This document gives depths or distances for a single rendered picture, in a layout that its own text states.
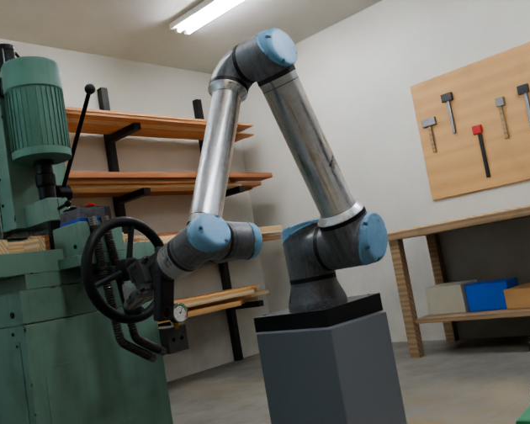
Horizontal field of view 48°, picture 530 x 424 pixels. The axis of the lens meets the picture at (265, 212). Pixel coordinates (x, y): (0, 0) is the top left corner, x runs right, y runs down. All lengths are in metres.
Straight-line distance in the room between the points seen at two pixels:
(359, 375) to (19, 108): 1.29
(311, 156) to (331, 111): 3.56
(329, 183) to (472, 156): 2.92
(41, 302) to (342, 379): 0.85
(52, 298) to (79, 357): 0.18
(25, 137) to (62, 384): 0.73
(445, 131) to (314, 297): 2.99
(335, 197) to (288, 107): 0.29
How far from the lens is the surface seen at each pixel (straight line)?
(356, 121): 5.10
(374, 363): 1.91
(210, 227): 1.32
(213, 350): 5.32
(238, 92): 1.74
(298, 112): 1.69
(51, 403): 1.73
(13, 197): 2.01
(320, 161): 1.71
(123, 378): 1.85
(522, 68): 4.50
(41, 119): 1.94
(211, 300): 4.69
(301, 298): 1.87
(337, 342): 1.76
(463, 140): 4.60
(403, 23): 4.99
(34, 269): 1.72
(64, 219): 1.78
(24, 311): 1.69
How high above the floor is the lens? 0.75
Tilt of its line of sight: 5 degrees up
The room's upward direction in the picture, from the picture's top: 10 degrees counter-clockwise
